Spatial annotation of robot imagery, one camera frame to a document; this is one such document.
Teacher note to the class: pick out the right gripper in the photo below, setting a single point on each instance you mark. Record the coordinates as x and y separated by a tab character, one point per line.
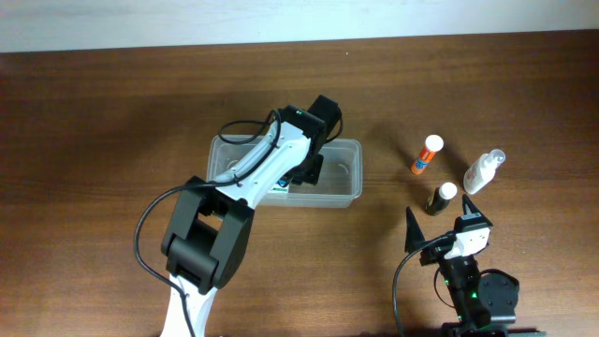
415	233

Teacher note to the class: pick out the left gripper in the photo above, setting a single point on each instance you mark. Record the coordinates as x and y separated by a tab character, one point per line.
314	176

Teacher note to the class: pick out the white spray bottle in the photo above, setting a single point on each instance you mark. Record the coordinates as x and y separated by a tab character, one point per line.
482	171

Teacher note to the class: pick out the white Panadol medicine box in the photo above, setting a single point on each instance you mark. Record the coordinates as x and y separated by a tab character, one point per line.
282	186

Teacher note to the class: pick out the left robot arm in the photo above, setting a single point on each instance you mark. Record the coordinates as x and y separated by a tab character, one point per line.
208	233

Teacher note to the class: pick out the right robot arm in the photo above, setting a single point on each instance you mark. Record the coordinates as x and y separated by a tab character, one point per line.
484	301

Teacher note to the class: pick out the clear plastic container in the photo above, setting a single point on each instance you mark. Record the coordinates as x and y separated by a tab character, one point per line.
340	180

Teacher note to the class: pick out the dark bottle white cap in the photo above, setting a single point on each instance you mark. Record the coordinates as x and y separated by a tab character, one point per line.
441	198

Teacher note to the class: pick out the orange tube white cap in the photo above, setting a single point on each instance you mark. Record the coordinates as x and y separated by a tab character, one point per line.
433	144

